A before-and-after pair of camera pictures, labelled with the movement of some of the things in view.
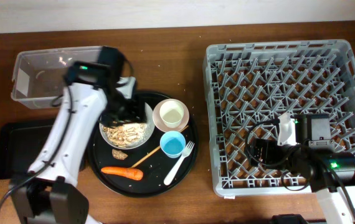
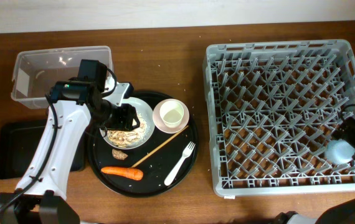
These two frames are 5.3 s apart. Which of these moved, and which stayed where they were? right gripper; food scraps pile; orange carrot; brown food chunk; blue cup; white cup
Moved: blue cup; right gripper
Stayed: food scraps pile; orange carrot; white cup; brown food chunk
